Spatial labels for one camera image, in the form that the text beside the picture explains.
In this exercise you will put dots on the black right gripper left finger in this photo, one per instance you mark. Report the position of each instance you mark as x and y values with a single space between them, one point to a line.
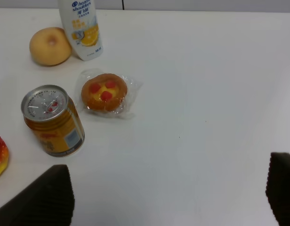
47 201

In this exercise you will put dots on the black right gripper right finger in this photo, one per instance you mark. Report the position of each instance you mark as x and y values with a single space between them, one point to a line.
278 187

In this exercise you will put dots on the gold Red Bull can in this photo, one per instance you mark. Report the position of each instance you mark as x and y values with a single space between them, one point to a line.
51 115

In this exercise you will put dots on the red yellow strawberry toy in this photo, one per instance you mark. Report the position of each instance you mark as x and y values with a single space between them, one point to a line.
4 155

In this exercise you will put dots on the wrapped fruit tart pastry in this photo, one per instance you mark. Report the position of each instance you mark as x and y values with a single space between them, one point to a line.
106 95

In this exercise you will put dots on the tan round bun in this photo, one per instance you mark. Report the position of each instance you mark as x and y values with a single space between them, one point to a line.
50 46

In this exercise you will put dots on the white shampoo bottle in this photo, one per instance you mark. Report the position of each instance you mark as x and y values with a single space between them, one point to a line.
80 23

